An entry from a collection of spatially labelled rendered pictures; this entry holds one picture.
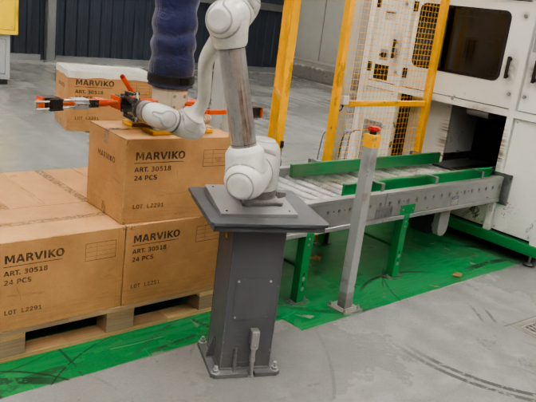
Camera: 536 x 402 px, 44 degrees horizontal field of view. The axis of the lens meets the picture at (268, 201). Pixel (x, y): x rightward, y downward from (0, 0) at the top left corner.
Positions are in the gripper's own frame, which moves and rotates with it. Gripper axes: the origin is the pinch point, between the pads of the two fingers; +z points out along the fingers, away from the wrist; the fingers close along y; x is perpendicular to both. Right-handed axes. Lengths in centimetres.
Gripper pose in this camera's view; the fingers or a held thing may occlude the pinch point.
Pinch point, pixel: (120, 101)
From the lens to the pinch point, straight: 316.9
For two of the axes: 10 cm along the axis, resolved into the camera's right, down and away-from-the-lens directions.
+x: 7.5, -0.9, 6.5
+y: -1.2, 9.5, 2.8
